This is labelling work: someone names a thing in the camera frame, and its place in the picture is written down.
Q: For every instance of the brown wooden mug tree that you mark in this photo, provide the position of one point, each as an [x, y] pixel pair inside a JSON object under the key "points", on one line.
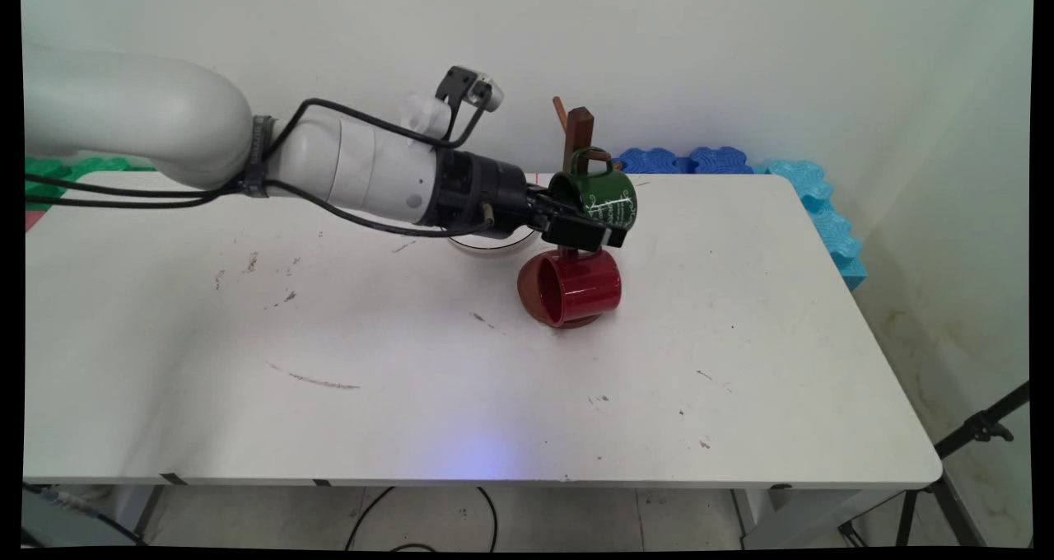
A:
{"points": [[580, 128]]}

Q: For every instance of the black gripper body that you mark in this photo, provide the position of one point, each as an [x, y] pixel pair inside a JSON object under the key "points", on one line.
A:
{"points": [[486, 193]]}

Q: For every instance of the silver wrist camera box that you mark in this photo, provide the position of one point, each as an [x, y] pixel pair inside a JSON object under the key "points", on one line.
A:
{"points": [[473, 89]]}

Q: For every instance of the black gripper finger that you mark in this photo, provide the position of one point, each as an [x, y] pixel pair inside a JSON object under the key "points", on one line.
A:
{"points": [[589, 233], [552, 200]]}

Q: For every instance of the red foam mat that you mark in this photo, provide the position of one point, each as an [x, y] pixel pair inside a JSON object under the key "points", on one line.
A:
{"points": [[33, 218]]}

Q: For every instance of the white plate with black rim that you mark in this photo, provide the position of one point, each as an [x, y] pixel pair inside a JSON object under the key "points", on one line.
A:
{"points": [[494, 245]]}

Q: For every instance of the black tripod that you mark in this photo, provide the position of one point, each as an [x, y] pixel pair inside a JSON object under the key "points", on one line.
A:
{"points": [[947, 478]]}

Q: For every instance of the green mug with white print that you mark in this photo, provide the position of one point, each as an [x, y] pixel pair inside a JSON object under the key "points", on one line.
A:
{"points": [[611, 191]]}

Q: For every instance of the dark blue foam mat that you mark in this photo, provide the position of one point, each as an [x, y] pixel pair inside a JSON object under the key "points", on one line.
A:
{"points": [[650, 160], [720, 160]]}

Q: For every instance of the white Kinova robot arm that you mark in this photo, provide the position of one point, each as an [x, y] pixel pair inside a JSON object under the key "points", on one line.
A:
{"points": [[148, 111]]}

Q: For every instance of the red mug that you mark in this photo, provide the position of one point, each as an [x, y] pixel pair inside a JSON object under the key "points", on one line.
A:
{"points": [[589, 284]]}

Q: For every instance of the cyan foam mat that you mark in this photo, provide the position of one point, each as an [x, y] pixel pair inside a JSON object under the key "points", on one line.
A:
{"points": [[827, 214]]}

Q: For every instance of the green foam mat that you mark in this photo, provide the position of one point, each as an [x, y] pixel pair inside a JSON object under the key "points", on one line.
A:
{"points": [[58, 170]]}

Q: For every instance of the grey metal table leg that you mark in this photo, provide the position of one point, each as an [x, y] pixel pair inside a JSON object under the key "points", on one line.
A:
{"points": [[150, 510]]}

